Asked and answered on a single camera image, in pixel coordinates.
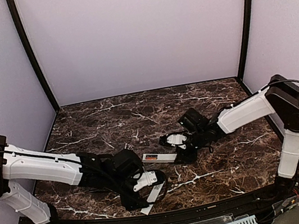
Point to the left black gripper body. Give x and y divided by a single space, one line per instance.
134 195

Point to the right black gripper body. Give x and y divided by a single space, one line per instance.
186 150

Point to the white remote battery cover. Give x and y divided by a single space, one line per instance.
152 198

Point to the white remote control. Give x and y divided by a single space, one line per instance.
162 158

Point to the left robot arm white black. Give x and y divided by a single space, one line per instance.
122 173

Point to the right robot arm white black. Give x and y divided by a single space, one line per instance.
279 97

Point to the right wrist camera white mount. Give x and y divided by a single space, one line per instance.
173 139

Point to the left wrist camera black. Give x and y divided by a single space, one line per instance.
144 179

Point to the black front rail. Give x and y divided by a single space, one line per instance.
247 203

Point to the right black frame post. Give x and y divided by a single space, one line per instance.
245 39

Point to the black frame post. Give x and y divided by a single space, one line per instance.
245 39
12 7

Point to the left black frame post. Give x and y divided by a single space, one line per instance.
12 7

